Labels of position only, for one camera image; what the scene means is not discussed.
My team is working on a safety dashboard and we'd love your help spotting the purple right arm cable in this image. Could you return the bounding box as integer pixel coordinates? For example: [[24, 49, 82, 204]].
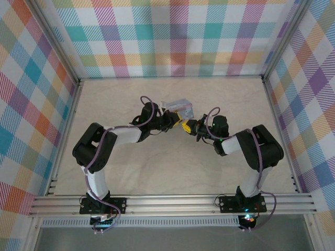
[[200, 106, 277, 232]]

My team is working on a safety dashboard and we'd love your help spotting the clear plastic box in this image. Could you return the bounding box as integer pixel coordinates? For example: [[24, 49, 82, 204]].
[[166, 97, 195, 120]]

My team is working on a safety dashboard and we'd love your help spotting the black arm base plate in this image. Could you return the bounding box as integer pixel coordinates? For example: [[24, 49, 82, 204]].
[[79, 197, 128, 215], [219, 194, 267, 213]]

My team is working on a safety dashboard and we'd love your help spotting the aluminium corner post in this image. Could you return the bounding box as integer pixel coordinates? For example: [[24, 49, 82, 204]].
[[29, 0, 82, 82], [261, 0, 312, 79]]

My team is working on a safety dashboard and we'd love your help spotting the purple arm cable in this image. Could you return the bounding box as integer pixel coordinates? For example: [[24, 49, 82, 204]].
[[84, 95, 155, 235], [200, 106, 277, 232]]

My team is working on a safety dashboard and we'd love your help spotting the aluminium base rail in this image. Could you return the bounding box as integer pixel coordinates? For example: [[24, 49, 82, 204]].
[[28, 192, 318, 216]]

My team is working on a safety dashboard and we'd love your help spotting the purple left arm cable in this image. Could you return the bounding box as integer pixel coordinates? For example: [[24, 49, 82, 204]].
[[84, 95, 155, 235]]

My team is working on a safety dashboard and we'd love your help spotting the white slotted cable duct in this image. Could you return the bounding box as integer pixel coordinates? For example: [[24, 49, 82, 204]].
[[41, 215, 241, 228]]

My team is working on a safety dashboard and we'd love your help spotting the aluminium side rail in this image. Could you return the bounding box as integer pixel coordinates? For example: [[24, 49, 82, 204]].
[[44, 79, 84, 196]]

